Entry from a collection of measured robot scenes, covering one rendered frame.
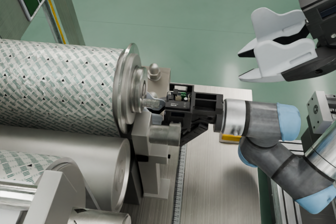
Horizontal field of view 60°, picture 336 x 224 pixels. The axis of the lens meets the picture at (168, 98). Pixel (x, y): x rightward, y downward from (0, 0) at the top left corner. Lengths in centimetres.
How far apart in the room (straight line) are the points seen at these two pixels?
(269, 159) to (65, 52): 47
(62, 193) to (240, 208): 62
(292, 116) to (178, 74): 163
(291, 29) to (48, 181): 31
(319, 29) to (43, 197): 27
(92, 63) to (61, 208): 28
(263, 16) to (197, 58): 194
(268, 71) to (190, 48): 204
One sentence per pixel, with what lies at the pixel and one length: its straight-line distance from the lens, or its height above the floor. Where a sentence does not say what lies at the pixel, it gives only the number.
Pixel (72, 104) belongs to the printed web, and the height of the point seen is 127.
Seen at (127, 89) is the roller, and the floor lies 129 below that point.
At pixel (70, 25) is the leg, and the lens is 151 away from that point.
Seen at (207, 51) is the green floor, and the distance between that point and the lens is 237.
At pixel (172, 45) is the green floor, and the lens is 241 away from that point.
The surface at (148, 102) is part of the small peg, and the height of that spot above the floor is 125.
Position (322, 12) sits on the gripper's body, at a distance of 32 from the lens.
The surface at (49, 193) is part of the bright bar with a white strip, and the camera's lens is 18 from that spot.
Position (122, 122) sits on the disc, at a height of 126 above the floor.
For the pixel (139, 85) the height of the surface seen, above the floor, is 128.
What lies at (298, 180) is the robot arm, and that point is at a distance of 67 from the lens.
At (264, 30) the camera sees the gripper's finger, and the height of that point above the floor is 138.
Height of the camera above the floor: 162
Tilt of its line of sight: 53 degrees down
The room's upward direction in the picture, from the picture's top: straight up
